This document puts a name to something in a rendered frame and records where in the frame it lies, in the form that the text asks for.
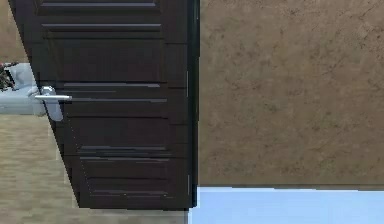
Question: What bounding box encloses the dark brown panelled room door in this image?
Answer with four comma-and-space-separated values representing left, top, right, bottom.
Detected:
7, 0, 201, 211

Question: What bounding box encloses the pale grey sofa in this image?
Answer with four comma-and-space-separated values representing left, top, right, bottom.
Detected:
0, 62, 48, 117

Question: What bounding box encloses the dark leafy house plant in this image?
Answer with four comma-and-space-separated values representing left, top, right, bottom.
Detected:
0, 61, 20, 93

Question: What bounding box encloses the silver door lever handle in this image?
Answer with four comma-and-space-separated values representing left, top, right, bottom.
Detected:
28, 85, 73, 122

